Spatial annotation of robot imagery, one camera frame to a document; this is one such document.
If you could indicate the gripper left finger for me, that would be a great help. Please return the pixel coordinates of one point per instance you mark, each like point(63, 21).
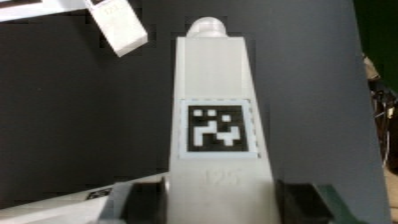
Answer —
point(144, 209)

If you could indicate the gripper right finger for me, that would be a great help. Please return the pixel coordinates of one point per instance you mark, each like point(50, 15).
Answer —
point(311, 204)

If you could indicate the white desk top tray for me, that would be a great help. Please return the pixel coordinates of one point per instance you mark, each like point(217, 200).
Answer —
point(89, 207)

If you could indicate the white leg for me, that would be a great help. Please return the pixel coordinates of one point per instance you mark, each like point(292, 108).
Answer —
point(221, 183)
point(120, 24)

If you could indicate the marker tag sheet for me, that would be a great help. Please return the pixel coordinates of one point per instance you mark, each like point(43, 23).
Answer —
point(18, 9)

